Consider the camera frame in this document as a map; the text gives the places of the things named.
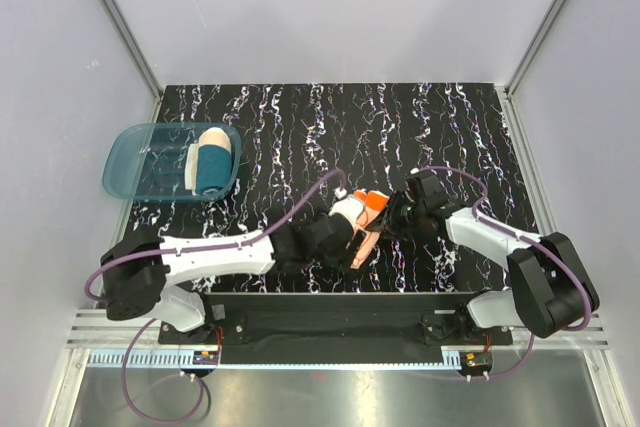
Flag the orange and cream Doraemon towel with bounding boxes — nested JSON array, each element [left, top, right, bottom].
[[350, 189, 390, 271]]

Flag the teal and cream Doraemon towel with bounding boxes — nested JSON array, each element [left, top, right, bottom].
[[184, 127, 233, 196]]

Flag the translucent blue plastic tray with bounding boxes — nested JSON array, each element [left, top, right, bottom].
[[102, 122, 242, 202]]

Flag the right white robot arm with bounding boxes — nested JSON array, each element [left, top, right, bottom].
[[382, 170, 600, 338]]

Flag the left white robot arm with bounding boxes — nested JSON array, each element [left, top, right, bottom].
[[102, 194, 365, 333]]

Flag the right small circuit board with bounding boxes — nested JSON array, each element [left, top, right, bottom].
[[464, 352, 493, 370]]

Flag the small circuit board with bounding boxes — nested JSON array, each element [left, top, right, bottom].
[[464, 352, 493, 370], [193, 350, 221, 365]]

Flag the left small circuit board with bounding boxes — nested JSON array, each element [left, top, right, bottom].
[[193, 350, 221, 365]]

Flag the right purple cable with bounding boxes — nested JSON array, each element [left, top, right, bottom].
[[414, 164, 594, 382]]

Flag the purple cable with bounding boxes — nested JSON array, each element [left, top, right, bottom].
[[83, 167, 347, 423], [414, 164, 594, 382]]

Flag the slotted white cable duct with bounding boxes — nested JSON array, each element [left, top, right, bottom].
[[85, 346, 466, 371]]

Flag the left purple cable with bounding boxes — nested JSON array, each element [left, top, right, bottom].
[[83, 167, 347, 423]]

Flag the aluminium frame rail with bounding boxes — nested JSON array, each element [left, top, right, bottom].
[[67, 310, 609, 351]]

